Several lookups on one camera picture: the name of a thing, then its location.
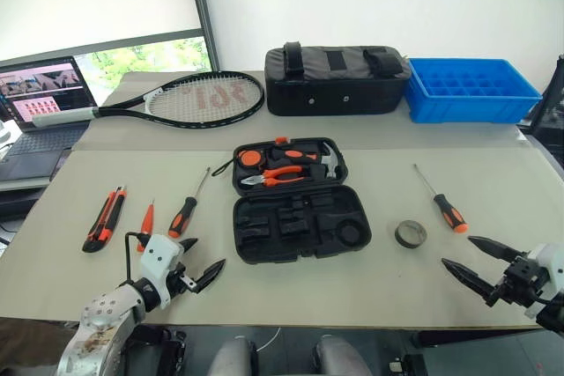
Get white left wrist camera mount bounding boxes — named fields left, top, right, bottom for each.
left=139, top=234, right=186, bottom=312

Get dark rounded grey shape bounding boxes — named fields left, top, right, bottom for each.
left=206, top=335, right=259, bottom=376
left=311, top=334, right=374, bottom=376

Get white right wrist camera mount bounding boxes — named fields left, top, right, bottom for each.
left=523, top=242, right=564, bottom=321

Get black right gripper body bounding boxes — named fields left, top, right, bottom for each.
left=486, top=254, right=551, bottom=307

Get orange black utility knife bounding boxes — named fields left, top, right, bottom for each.
left=81, top=186, right=130, bottom=254

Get black tape roll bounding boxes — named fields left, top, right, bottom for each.
left=393, top=218, right=429, bottom=249

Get black tool case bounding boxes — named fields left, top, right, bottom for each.
left=231, top=136, right=374, bottom=265

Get black tennis racket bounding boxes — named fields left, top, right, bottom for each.
left=32, top=70, right=266, bottom=131

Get claw hammer with black grip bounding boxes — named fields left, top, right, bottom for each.
left=270, top=142, right=341, bottom=180

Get open laptop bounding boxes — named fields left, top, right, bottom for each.
left=0, top=55, right=100, bottom=182

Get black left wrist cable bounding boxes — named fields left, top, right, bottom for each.
left=123, top=231, right=153, bottom=285

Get blue plastic divided crate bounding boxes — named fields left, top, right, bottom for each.
left=404, top=56, right=544, bottom=125

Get black grey fabric bag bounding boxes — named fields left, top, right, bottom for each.
left=263, top=41, right=413, bottom=118

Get thin white cable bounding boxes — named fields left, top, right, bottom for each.
left=256, top=327, right=284, bottom=353

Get orange handled pliers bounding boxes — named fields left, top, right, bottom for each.
left=241, top=165, right=308, bottom=188

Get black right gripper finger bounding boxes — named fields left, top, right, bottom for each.
left=441, top=257, right=498, bottom=303
left=467, top=235, right=528, bottom=263

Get orange black screwdriver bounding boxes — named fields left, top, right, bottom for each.
left=412, top=163, right=470, bottom=234
left=167, top=166, right=212, bottom=240

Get grey window frame post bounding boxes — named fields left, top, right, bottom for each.
left=183, top=0, right=221, bottom=71

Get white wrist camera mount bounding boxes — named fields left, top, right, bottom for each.
left=523, top=242, right=564, bottom=321
left=139, top=234, right=186, bottom=312

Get small orange tester screwdriver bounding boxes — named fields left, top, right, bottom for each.
left=136, top=199, right=157, bottom=254

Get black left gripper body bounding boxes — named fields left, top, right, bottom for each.
left=167, top=260, right=198, bottom=303

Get orange black tape measure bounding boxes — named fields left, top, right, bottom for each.
left=211, top=148, right=266, bottom=177

